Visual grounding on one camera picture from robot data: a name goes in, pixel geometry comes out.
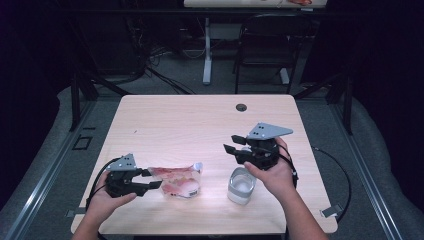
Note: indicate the person's left hand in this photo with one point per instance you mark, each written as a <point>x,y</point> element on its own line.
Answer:
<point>100,205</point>

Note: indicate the pink spouted refill pouch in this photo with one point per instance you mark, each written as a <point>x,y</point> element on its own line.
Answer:
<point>180,181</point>

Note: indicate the black floor outlet frame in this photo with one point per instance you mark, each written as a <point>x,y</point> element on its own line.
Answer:
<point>74,146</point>

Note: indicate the orange item on desk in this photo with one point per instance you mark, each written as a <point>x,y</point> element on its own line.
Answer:
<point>300,2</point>

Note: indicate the white desk leg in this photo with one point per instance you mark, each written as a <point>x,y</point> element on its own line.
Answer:
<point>207,60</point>

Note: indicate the black metal stand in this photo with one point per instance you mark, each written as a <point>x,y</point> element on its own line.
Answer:
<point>348,106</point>
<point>75,100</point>

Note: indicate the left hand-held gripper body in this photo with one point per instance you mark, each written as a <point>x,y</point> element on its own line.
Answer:
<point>120,185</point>

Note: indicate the black table grommet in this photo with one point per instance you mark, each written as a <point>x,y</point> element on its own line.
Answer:
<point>241,107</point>

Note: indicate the light wooden desk top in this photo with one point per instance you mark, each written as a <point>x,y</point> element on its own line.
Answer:
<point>233,3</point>

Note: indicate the white desk foot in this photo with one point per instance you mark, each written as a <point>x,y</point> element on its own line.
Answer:
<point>284,76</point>

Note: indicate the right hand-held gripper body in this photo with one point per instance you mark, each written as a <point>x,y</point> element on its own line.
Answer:
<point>261,155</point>

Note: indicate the metal floor rail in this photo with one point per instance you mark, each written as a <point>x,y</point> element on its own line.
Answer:
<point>43,186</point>
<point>366,173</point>

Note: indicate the person's right hand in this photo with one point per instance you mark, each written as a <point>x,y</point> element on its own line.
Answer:
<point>278,178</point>

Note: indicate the white measuring cup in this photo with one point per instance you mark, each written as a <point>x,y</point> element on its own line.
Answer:
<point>240,193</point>

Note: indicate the grey tape piece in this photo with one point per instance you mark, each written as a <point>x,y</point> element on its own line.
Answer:
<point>331,210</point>
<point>73,212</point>

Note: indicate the black folding chair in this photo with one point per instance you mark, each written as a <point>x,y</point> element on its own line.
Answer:
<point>270,46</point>

